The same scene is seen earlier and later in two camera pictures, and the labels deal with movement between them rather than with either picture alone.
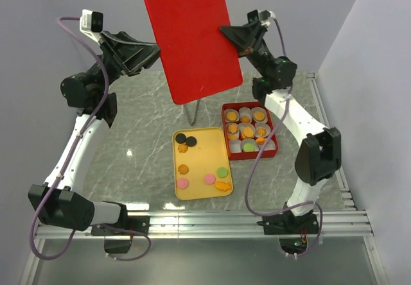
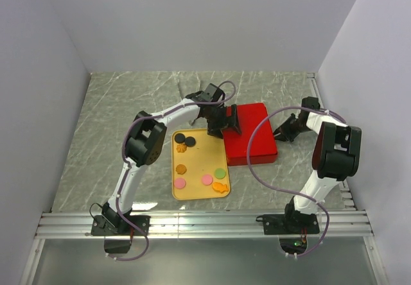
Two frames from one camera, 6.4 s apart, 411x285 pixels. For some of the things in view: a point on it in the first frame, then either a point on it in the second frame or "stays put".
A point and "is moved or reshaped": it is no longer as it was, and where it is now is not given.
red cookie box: (246, 126) to (256, 160)
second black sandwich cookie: (191, 141) stays put
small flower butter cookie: (182, 147) stays put
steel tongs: (191, 109) is moved or reshaped
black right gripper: (246, 38) to (285, 135)
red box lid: (200, 58) to (263, 141)
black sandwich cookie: (180, 138) stays put
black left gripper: (128, 54) to (230, 121)
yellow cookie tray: (201, 167) stays put
